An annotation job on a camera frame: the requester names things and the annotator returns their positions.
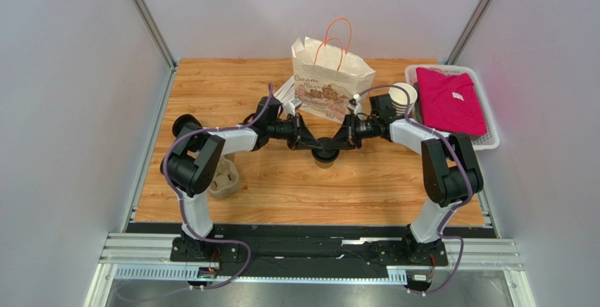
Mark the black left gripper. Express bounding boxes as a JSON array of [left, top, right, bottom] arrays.
[[267, 113, 320, 151]]

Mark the black plastic cup lid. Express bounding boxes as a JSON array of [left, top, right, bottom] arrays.
[[311, 137, 339, 161]]

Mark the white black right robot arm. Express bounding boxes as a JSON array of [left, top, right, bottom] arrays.
[[312, 94, 483, 263]]

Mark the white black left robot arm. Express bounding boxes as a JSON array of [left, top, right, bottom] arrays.
[[161, 95, 323, 262]]

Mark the white paper takeout bag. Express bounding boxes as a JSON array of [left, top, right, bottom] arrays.
[[291, 18, 375, 123]]

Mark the white wrapped straws bundle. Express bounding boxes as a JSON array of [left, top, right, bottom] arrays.
[[274, 76, 296, 105]]

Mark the stack of paper cups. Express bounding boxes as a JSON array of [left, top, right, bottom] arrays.
[[388, 82, 418, 115]]

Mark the cardboard cup carrier tray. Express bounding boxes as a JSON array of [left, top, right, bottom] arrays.
[[207, 156, 241, 199]]

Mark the pink folded t-shirt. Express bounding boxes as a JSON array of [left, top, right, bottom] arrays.
[[415, 68, 487, 136]]

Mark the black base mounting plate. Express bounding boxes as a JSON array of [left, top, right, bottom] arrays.
[[183, 224, 449, 279]]

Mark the white plastic laundry basket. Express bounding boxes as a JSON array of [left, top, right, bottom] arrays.
[[405, 64, 500, 151]]

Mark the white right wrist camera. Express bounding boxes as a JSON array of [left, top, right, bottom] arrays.
[[347, 94, 368, 118]]

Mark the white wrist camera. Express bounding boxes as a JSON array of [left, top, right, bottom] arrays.
[[284, 98, 303, 117], [347, 94, 368, 118]]

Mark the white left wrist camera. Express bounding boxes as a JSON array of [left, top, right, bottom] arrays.
[[284, 98, 303, 117]]

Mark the aluminium frame rail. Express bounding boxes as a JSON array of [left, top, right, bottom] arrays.
[[85, 233, 535, 306]]

